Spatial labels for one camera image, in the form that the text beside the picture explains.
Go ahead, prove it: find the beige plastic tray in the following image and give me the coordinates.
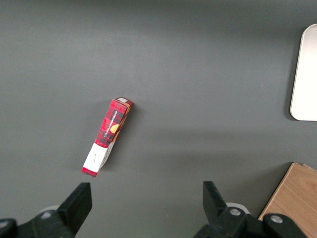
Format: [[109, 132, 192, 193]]
[[289, 23, 317, 122]]

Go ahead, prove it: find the red plaid cookie box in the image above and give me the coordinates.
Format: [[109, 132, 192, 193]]
[[81, 96, 135, 179]]

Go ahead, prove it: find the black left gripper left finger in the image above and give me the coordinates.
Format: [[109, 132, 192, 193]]
[[0, 182, 93, 238]]

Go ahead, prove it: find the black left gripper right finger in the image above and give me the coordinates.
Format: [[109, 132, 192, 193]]
[[193, 180, 308, 238]]

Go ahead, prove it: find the wooden drawer cabinet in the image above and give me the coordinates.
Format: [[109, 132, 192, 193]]
[[258, 162, 317, 238]]

